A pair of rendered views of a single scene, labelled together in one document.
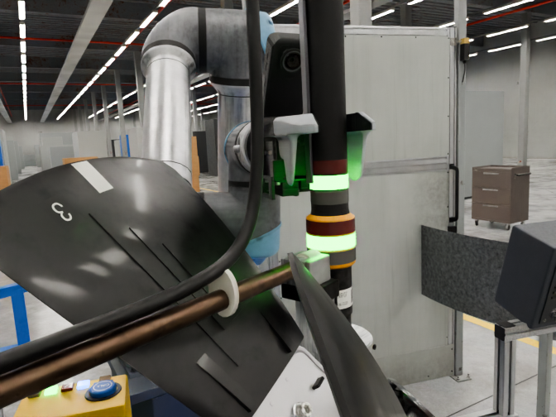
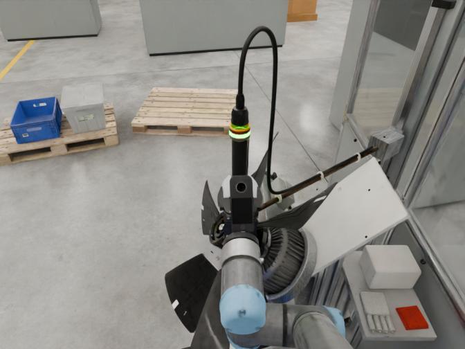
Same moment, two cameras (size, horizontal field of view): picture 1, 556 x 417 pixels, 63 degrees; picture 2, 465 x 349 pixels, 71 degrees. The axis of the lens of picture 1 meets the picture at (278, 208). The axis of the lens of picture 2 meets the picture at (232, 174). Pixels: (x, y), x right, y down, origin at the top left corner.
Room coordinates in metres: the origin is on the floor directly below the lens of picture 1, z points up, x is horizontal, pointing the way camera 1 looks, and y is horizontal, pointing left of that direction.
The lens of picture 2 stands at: (0.97, 0.10, 1.96)
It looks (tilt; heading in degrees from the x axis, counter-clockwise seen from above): 38 degrees down; 196
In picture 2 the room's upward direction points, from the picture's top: straight up
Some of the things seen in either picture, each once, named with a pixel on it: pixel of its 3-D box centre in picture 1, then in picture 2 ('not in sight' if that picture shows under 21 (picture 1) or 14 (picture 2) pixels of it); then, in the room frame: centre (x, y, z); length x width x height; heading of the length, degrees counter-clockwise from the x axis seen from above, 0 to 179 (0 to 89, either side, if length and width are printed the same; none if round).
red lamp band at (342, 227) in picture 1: (330, 223); not in sight; (0.40, -0.05, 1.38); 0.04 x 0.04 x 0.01
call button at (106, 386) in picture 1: (103, 390); not in sight; (0.68, 0.29, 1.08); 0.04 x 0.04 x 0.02
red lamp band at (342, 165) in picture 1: (328, 165); not in sight; (0.40, -0.05, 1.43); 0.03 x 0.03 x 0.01
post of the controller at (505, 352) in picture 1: (504, 368); not in sight; (0.89, -0.46, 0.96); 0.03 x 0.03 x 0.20; 16
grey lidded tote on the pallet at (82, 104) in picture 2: not in sight; (86, 107); (-1.78, -2.37, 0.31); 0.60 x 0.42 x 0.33; 35
